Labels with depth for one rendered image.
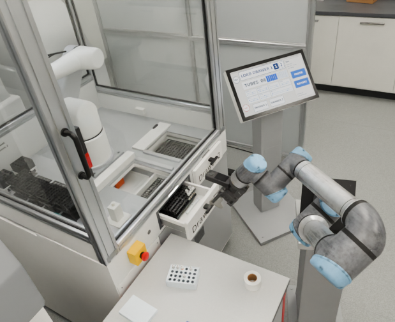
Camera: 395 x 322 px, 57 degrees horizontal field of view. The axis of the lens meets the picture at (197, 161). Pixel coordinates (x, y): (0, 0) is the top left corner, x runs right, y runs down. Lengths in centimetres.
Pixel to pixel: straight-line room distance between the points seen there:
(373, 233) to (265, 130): 139
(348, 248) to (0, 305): 85
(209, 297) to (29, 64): 106
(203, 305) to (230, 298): 11
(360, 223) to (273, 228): 165
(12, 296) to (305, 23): 249
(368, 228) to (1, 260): 89
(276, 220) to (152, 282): 139
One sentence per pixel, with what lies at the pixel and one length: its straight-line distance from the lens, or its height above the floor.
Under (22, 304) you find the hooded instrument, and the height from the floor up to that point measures 142.
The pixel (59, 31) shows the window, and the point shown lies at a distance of 112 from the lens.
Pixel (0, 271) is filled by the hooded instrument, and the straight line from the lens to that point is 82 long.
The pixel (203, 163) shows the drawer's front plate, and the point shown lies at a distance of 188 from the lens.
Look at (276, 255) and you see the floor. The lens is 262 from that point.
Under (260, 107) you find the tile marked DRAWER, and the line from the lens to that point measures 216.
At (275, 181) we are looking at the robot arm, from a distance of 136.
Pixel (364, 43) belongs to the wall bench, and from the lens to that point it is 418.
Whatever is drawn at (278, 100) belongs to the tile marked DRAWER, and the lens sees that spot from 222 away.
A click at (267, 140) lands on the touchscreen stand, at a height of 68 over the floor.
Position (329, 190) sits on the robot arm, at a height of 125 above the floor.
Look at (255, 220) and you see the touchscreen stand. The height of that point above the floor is 4.
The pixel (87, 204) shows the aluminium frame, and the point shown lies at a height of 125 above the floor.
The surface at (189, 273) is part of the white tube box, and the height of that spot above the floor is 78.
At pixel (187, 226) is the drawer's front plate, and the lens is 158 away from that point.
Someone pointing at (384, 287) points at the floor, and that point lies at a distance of 261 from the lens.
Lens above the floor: 207
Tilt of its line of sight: 37 degrees down
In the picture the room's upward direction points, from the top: 8 degrees counter-clockwise
